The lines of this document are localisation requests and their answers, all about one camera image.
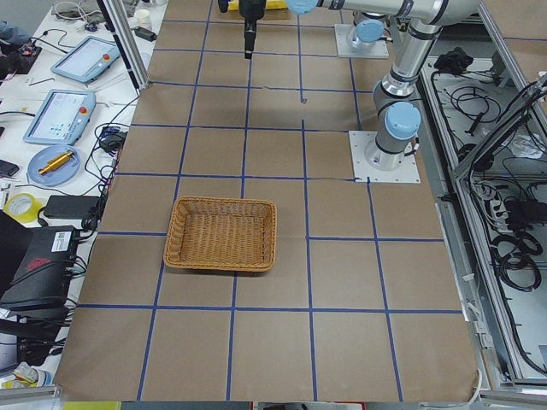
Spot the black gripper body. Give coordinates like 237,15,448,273
239,0,265,59

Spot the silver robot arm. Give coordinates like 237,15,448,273
286,0,479,172
348,11,386,49

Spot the spare yellow tape roll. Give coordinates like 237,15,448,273
3,193,43,224

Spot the white mug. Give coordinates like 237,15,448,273
133,9,152,31

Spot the teach pendant far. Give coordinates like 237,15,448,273
50,36,121,84

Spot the teach pendant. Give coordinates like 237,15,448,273
23,89,96,145
50,36,121,84

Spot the teach pendant near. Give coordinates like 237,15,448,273
23,89,96,145

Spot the brown wicker basket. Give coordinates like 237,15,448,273
163,196,277,272

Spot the brass cylinder tool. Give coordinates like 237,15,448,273
38,150,74,175

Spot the blue plate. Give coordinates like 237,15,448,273
26,144,80,187

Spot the black power adapter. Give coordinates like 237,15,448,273
43,196,99,220

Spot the black computer box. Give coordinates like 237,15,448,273
1,213,79,316

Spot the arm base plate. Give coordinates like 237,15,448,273
334,20,389,59
349,131,421,184

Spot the aluminium frame post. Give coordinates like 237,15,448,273
97,0,149,91

